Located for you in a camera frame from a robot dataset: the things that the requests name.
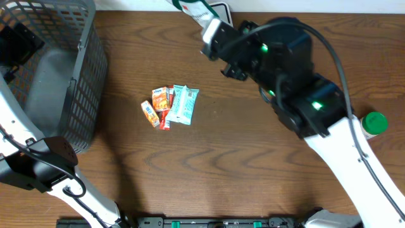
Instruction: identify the green 3M package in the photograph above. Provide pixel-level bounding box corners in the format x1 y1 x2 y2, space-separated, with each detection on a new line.
168 0 218 27

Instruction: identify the white toilet wipes pack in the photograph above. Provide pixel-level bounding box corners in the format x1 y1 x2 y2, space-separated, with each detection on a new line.
167 85 199 125

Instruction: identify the orange white tissue pack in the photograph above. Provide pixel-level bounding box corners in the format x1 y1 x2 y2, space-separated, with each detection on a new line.
152 87 170 112

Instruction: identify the red snack packet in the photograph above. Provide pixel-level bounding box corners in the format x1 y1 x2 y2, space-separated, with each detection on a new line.
159 85 174 130

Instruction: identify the green lid seasoning jar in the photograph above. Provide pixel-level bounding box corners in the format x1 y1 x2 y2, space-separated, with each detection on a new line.
360 111 389 140

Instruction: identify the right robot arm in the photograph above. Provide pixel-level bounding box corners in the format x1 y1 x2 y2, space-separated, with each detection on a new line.
202 17 404 227

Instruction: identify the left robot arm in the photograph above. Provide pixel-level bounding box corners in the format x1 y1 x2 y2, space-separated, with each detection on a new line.
1 20 132 227

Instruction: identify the white barcode scanner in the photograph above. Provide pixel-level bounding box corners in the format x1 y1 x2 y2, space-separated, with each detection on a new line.
209 2 233 27

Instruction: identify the grey plastic mesh basket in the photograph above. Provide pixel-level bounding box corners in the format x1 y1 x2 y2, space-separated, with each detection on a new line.
1 1 108 153

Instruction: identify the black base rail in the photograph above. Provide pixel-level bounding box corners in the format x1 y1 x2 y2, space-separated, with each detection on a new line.
56 216 304 228

